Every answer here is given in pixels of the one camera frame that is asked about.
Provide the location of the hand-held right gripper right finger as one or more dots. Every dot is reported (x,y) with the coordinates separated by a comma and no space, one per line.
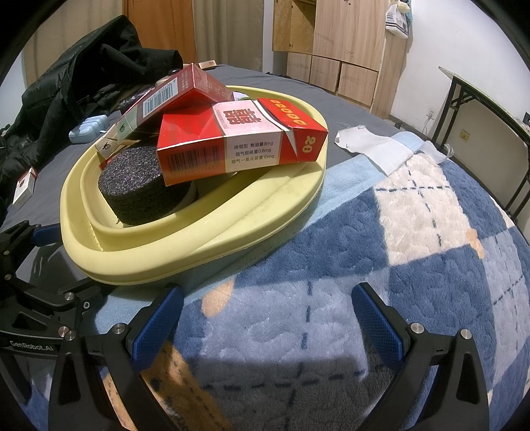
(379,327)

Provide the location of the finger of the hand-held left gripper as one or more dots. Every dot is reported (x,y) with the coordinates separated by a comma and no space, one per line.
(62,300)
(45,234)

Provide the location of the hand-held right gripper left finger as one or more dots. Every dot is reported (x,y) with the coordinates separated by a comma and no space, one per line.
(155,331)

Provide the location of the yellow plastic tray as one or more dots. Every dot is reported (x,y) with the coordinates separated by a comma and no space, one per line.
(165,257)

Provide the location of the black round sponge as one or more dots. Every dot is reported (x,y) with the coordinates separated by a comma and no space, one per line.
(132,174)

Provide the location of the dark red cigarette box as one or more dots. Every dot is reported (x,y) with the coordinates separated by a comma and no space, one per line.
(182,89)

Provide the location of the small red white box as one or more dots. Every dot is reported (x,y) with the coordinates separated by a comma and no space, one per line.
(25,184)

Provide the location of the grey bed sheet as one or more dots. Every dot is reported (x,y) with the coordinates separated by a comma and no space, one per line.
(54,165)

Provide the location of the blue checkered blanket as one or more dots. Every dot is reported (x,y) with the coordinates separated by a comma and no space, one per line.
(331,248)

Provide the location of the light blue case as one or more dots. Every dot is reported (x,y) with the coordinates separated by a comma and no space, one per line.
(87,130)

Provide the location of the black jacket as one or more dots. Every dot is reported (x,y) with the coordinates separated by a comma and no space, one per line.
(83,74)

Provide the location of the white cloth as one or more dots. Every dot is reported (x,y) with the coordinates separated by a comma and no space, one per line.
(372,145)

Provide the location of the small brown box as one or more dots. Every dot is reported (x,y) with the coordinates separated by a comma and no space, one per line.
(208,64)

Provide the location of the wooden door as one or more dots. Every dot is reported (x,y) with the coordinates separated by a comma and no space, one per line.
(161,29)

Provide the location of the black folding table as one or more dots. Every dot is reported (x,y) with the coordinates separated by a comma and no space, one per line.
(476,95)

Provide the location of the wooden wardrobe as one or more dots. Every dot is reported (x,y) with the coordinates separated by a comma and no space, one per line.
(348,41)

